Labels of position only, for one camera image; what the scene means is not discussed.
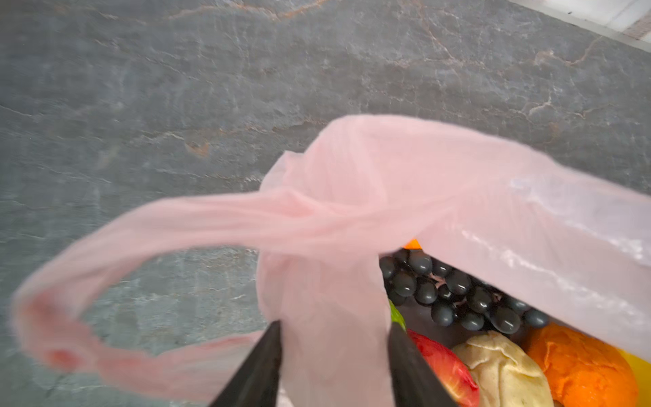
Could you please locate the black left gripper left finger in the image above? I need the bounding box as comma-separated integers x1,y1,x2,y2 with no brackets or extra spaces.
209,321,282,407

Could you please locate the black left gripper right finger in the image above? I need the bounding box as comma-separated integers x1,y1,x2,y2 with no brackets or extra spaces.
388,322,457,407

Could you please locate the pink plastic bag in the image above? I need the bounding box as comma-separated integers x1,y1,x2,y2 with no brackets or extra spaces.
11,115,650,406

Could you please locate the red fake apple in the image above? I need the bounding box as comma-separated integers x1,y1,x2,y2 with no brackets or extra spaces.
407,330,480,407

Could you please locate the green fake fruit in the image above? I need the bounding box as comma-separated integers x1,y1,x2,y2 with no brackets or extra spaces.
389,301,407,331

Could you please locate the beige fake bun upper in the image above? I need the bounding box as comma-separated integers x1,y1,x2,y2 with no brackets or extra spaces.
453,332,554,407

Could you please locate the orange fake tangerine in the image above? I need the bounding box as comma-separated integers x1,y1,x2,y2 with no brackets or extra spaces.
523,323,639,407

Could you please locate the yellow fake banana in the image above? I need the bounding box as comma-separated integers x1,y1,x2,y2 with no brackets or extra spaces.
619,349,651,407

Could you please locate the black grape bunch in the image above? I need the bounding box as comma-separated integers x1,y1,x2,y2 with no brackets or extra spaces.
379,247,550,336

